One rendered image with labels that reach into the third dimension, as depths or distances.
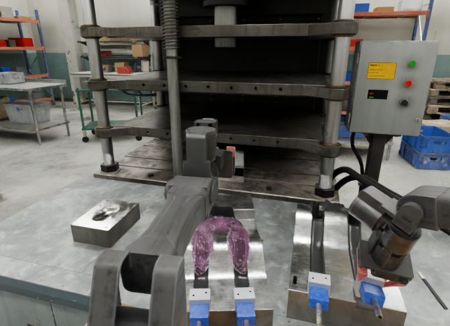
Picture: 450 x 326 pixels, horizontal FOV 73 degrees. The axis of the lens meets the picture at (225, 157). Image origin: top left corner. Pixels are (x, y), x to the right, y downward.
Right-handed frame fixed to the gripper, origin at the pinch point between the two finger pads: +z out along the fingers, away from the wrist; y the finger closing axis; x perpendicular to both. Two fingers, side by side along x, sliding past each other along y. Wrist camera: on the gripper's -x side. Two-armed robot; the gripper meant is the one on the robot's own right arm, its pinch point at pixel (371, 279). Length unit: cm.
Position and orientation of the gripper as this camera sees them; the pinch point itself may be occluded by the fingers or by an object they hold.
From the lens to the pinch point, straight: 82.2
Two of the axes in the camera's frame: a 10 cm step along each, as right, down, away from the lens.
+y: -9.6, -2.0, 2.2
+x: -2.9, 6.2, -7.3
